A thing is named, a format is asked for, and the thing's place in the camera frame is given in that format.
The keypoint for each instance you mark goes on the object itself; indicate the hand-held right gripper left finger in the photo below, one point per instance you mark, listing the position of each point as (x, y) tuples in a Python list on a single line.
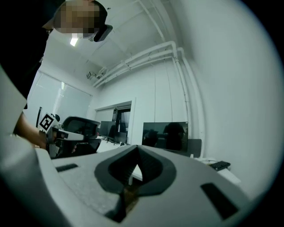
[(88, 184)]

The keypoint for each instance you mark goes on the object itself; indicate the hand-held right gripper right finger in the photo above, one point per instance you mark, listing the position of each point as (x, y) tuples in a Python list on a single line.
[(188, 199)]

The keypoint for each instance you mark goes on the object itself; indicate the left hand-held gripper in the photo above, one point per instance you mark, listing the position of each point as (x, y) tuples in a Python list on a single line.
[(50, 142)]

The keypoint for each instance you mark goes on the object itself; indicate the person's left forearm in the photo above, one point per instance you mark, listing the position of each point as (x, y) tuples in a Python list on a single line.
[(26, 128)]

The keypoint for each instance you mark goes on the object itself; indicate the black office chair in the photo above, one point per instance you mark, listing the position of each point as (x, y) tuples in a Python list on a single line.
[(82, 126)]

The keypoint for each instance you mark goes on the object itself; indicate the white window blind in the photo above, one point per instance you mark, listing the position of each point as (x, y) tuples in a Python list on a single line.
[(73, 104)]

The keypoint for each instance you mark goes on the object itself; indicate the black background monitors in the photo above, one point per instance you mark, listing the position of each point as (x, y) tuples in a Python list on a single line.
[(106, 128)]

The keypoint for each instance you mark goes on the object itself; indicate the black upright pole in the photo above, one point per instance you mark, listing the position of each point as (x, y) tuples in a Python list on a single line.
[(39, 115)]

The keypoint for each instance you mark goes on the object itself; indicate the compact black keyboard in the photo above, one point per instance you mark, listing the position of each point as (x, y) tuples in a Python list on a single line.
[(219, 165)]

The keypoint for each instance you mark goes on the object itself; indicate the dark interior window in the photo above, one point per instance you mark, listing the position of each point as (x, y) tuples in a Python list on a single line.
[(124, 115)]

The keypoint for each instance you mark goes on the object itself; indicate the white ceiling fixture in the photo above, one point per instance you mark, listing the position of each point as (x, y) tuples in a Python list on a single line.
[(91, 75)]

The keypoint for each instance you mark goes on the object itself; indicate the black computer monitor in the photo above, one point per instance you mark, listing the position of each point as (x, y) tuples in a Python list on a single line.
[(155, 135)]

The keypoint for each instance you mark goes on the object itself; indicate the ceiling light panel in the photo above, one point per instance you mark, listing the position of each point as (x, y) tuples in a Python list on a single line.
[(74, 41)]

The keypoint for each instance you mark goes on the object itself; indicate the person's black clothing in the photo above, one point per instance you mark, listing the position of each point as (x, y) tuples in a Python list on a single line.
[(20, 44)]

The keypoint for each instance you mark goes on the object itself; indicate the black headset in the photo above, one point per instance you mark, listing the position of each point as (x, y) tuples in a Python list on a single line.
[(102, 31)]

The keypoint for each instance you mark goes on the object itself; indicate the person's head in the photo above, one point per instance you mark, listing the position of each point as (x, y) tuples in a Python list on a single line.
[(77, 17)]

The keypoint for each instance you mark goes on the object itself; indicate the white pipe bundle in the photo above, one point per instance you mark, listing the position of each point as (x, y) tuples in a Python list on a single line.
[(155, 49)]

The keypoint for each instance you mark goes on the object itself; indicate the white ceiling pipe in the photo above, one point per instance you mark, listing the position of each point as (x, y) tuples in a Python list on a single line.
[(153, 22)]

